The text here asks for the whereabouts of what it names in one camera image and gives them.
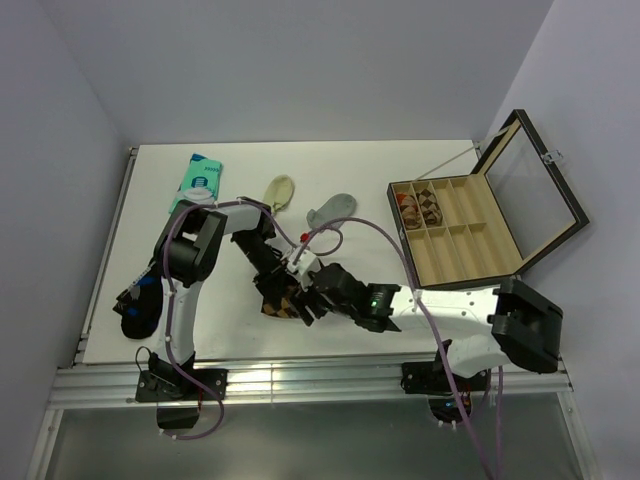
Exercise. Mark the aluminium frame rail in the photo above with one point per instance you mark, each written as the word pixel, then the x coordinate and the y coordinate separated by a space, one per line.
pixel 266 381

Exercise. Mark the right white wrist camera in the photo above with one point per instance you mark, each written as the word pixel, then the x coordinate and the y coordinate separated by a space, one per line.
pixel 305 262

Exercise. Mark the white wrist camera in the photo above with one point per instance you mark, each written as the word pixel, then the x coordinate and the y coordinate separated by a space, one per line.
pixel 305 262
pixel 295 253

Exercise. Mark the teal patterned sock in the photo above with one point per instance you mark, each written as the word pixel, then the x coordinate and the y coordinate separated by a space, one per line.
pixel 200 183

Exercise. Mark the black compartment storage box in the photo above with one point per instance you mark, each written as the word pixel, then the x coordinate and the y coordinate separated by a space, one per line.
pixel 512 210

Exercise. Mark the grey ankle sock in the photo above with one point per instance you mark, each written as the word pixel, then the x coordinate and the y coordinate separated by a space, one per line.
pixel 341 205

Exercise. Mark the rolled orange argyle sock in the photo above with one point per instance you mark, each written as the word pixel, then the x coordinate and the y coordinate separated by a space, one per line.
pixel 409 211

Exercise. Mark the cream ankle sock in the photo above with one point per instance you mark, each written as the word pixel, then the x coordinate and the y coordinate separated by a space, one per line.
pixel 279 193

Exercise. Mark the rolled brown argyle sock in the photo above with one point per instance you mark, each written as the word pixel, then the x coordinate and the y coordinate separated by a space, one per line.
pixel 429 208

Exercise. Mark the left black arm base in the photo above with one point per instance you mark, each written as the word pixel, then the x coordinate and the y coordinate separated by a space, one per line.
pixel 178 400

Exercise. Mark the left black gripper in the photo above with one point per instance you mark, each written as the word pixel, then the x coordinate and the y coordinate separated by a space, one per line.
pixel 270 280

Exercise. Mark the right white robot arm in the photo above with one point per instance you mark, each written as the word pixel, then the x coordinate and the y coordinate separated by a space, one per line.
pixel 492 327

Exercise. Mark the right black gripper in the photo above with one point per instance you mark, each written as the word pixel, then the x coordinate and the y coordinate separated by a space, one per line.
pixel 302 300

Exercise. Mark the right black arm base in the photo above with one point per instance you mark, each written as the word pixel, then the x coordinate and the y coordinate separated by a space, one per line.
pixel 429 378

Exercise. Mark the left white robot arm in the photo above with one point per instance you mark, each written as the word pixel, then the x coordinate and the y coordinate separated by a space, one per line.
pixel 187 251

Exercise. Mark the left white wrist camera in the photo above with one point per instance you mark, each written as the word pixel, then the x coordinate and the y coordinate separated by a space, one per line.
pixel 295 253

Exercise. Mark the brown argyle sock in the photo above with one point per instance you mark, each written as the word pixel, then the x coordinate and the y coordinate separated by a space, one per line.
pixel 283 308
pixel 429 208

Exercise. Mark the black blue sock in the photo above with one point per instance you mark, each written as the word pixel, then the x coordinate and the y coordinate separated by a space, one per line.
pixel 140 304

